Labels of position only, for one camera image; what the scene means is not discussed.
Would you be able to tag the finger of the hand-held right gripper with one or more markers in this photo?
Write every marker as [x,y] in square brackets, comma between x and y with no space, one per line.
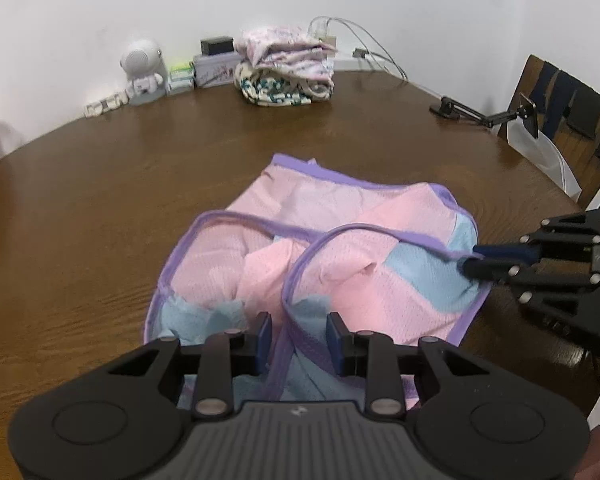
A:
[500,250]
[485,268]

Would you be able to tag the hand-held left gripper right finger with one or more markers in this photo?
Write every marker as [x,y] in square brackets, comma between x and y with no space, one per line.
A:
[334,340]

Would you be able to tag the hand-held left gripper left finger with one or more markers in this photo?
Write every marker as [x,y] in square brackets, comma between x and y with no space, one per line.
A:
[265,334]

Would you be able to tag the pink and blue mesh garment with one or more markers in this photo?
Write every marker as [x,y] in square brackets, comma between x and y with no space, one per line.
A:
[390,285]

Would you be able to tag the pink floral folded clothes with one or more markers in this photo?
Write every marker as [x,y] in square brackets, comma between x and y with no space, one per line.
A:
[280,50]

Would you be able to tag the white plastic bag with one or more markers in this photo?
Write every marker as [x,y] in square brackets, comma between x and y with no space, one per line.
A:
[535,150]

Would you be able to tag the wooden chair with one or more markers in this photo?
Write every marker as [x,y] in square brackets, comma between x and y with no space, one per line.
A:
[527,80]

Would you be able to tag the teal white patterned folded cloth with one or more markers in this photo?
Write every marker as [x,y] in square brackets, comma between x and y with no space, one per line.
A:
[270,91]

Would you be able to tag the grey box with black device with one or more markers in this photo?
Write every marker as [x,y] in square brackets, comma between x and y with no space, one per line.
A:
[215,71]

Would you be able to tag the green tissue packs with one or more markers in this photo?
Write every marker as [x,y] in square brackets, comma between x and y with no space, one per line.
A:
[181,77]

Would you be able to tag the white charger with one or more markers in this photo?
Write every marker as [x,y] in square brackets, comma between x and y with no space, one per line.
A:
[329,41]

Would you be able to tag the short white power strip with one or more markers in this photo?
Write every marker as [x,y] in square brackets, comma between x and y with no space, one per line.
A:
[105,104]

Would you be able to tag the small black box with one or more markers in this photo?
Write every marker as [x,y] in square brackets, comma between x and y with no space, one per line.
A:
[217,46]

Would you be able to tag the white round robot toy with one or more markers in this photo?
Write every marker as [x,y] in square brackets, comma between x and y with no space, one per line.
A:
[141,57]

